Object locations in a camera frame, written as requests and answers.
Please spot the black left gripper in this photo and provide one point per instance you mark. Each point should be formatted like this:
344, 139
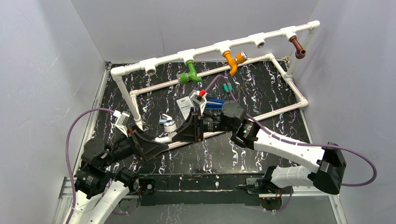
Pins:
148, 148

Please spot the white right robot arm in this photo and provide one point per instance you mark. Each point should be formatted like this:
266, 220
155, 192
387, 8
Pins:
322, 167

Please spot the green plastic faucet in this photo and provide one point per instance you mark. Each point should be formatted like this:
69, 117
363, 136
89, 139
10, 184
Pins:
191, 75

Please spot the blue stapler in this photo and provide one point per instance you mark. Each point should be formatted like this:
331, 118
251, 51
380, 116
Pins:
214, 104

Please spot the brown plastic faucet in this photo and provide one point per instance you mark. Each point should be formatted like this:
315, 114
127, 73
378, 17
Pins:
300, 52

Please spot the white plastic package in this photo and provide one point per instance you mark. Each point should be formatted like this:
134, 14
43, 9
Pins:
185, 104

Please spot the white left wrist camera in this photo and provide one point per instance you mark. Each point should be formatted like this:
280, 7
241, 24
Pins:
122, 121

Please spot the white plastic faucet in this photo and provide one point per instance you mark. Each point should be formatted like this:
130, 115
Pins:
170, 129

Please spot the orange plastic faucet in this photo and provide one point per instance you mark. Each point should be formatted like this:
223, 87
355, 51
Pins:
240, 58

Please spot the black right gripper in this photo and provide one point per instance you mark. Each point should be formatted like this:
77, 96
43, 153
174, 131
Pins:
191, 131

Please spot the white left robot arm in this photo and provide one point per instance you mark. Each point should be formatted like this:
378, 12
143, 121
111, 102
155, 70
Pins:
96, 191

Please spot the teal small box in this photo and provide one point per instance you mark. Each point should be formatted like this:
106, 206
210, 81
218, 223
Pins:
227, 88

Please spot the black metal base rail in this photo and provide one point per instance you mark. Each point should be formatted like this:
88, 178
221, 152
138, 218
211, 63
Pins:
161, 189

